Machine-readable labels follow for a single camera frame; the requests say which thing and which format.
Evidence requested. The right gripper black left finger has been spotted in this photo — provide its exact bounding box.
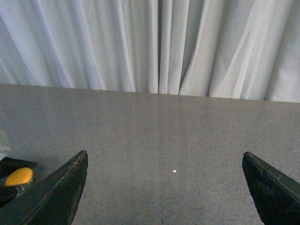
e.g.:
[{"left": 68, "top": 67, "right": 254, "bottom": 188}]
[{"left": 0, "top": 150, "right": 88, "bottom": 225}]

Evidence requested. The left arm grey gripper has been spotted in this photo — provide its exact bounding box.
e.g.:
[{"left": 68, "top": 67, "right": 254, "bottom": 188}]
[{"left": 0, "top": 129, "right": 38, "bottom": 206}]

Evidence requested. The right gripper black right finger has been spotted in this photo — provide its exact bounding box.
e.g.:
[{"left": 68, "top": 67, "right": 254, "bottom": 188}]
[{"left": 242, "top": 152, "right": 300, "bottom": 225}]

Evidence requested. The yellow push button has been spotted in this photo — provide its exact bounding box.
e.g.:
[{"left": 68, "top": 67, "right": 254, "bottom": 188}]
[{"left": 5, "top": 167, "right": 33, "bottom": 187}]

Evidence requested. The white pleated curtain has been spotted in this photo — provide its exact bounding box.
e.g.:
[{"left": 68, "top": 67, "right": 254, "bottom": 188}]
[{"left": 0, "top": 0, "right": 300, "bottom": 102}]

